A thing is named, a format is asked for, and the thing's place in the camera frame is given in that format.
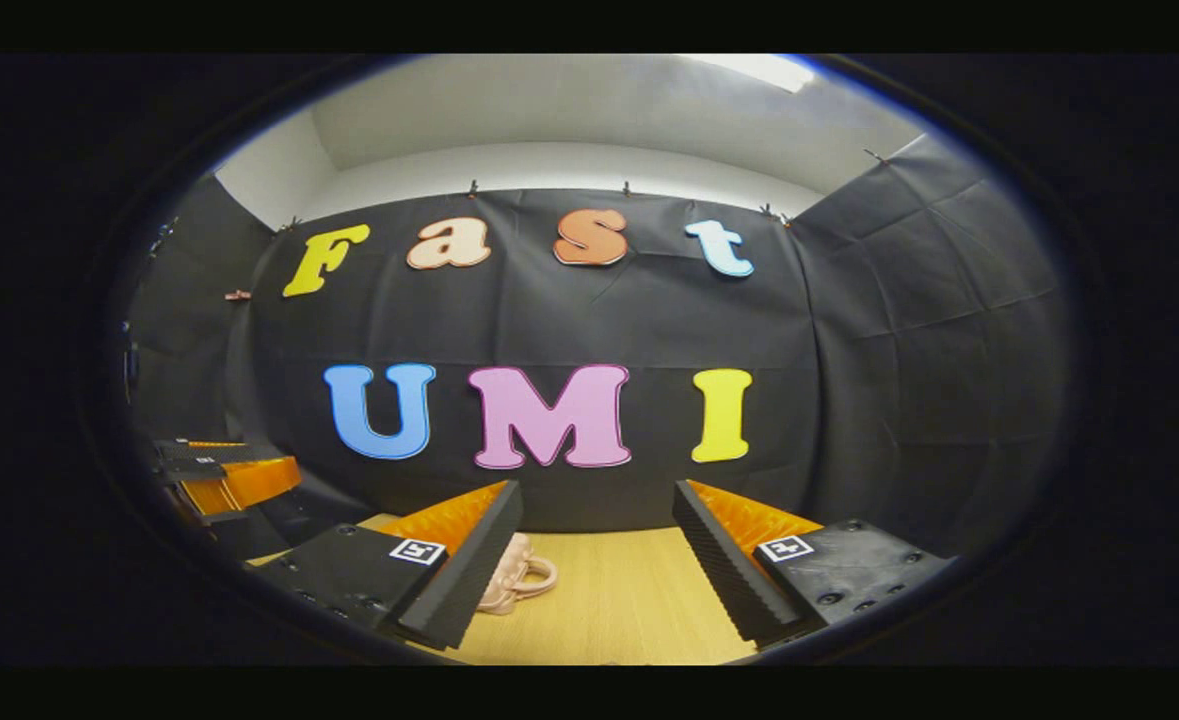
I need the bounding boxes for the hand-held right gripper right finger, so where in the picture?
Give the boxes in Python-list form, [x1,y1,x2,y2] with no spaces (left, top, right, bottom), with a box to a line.
[671,478,958,649]

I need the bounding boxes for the pink suitcase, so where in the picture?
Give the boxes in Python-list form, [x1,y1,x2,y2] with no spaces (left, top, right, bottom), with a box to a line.
[476,532,560,616]

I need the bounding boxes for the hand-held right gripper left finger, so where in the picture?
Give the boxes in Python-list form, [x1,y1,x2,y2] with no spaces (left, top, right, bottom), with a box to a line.
[244,478,525,651]

